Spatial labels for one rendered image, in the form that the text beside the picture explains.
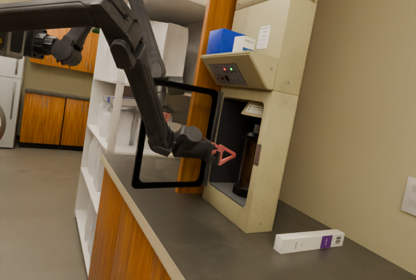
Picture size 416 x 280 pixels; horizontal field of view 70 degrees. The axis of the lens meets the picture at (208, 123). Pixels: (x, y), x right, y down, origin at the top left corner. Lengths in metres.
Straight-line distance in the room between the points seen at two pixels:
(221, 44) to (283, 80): 0.26
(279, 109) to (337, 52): 0.50
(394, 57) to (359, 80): 0.14
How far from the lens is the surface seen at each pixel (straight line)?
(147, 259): 1.08
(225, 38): 1.09
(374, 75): 1.28
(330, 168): 1.34
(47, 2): 0.76
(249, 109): 1.08
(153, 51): 1.21
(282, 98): 0.99
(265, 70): 0.94
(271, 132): 0.98
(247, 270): 0.85
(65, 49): 1.29
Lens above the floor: 1.35
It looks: 5 degrees down
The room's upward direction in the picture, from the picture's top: 10 degrees clockwise
